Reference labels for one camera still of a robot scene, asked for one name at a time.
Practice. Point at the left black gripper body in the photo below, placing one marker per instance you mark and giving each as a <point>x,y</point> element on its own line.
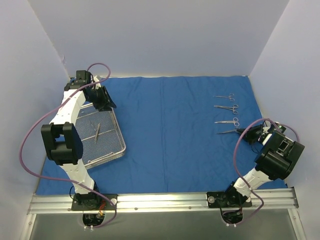
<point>103,99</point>

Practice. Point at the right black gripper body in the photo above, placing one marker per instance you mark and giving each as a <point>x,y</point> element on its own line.
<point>249,135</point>

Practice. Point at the steel surgical scissors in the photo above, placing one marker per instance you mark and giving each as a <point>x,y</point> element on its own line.
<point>234,121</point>

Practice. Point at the wire mesh instrument tray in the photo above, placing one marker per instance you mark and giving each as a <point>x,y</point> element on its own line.
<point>110,140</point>

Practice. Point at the blue surgical drape cloth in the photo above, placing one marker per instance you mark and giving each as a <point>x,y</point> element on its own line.
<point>172,145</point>

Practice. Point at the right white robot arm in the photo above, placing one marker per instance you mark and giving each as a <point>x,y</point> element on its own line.
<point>276,159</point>

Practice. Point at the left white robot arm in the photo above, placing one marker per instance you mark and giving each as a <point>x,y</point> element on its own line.
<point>61,140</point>

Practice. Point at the steel forceps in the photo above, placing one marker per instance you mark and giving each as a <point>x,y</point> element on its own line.
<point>97,132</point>

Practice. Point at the steel tray divider rod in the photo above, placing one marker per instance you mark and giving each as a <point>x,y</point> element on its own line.
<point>99,161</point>

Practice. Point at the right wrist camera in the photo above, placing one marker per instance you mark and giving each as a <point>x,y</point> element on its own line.
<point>267,131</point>

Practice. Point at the front aluminium rail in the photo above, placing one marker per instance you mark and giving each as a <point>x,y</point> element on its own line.
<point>282,198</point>

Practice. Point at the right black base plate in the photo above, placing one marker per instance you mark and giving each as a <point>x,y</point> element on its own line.
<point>220,199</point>

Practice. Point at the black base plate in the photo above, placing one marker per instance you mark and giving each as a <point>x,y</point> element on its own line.
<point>220,199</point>
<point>89,202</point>

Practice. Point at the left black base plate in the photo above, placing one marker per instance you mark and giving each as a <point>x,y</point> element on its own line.
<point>89,202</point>

